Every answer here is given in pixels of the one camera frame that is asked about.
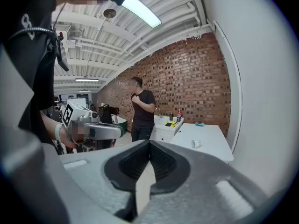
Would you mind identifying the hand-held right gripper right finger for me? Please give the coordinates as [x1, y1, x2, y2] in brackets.
[139, 140, 270, 224]

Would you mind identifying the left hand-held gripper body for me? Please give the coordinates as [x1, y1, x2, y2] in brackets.
[61, 101, 101, 147]

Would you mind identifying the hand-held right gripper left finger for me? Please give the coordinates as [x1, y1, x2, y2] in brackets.
[59, 140, 150, 223]

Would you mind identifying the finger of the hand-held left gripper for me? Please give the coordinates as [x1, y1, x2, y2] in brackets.
[89, 122, 125, 140]

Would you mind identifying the person's left forearm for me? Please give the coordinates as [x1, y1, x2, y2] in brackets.
[39, 110, 78, 149]

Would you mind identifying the green round tub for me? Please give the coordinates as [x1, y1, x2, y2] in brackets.
[111, 115, 128, 133]

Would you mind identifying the black bag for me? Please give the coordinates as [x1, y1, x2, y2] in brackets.
[97, 104, 120, 124]

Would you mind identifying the white wristband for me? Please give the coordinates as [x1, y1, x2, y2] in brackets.
[54, 122, 64, 145]

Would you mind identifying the white table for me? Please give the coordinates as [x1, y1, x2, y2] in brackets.
[170, 122, 235, 164]

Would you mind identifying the white sink cabinet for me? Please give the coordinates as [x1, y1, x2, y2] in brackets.
[149, 115, 185, 142]

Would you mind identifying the black chest-worn device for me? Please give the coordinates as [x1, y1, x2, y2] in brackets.
[54, 31, 70, 72]

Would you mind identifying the person's black shirt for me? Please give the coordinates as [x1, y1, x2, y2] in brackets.
[0, 0, 58, 147]

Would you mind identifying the round metal ceiling disc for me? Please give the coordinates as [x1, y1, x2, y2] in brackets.
[103, 8, 117, 19]

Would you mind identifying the long ceiling light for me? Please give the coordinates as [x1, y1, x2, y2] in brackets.
[120, 0, 162, 29]

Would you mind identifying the white ceiling pipe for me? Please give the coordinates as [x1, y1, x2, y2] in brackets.
[186, 1, 202, 28]

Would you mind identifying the braided grey cable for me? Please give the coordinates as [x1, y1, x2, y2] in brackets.
[7, 26, 56, 42]

